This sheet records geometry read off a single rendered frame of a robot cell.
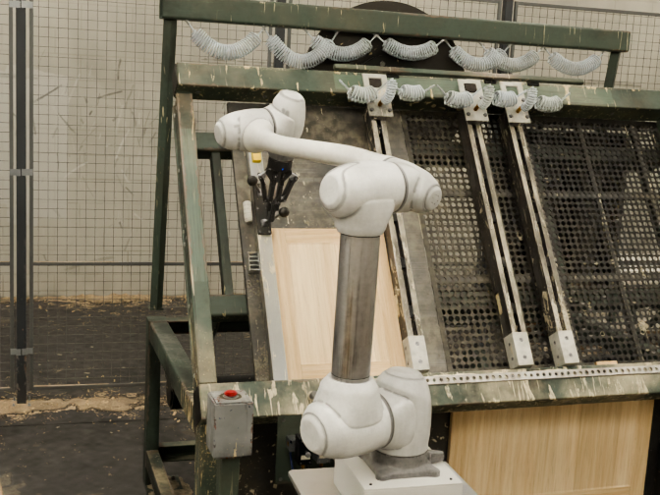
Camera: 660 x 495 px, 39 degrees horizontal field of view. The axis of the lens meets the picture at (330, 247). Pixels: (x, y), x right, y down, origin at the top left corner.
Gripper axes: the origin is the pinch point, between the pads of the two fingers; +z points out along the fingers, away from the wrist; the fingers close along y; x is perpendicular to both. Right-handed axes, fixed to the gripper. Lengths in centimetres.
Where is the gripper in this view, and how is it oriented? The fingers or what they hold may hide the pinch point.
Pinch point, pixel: (272, 210)
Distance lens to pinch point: 299.9
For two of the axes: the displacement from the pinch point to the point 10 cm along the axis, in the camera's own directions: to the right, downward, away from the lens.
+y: -9.5, 0.1, -3.0
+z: -1.7, 8.0, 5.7
